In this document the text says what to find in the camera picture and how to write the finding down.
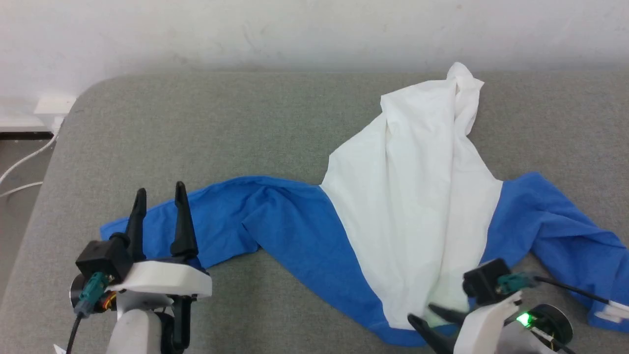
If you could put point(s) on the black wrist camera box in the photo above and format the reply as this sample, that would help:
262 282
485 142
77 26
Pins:
486 280
100 258

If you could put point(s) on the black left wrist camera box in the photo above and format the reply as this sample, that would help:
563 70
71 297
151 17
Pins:
100 258

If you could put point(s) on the black baseboard strip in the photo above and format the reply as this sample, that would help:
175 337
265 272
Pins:
24 135

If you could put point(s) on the white wall socket box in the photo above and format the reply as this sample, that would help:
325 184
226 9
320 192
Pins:
54 104

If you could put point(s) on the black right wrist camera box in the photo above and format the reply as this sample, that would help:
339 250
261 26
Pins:
486 280

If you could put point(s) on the grey fabric sofa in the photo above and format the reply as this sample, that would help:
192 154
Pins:
196 147

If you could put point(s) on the blue and white shirt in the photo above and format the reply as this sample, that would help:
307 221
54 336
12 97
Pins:
417 196

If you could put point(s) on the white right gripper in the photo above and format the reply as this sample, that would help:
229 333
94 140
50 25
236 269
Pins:
484 329

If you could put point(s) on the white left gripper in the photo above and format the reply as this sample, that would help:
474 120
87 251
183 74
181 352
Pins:
167 278

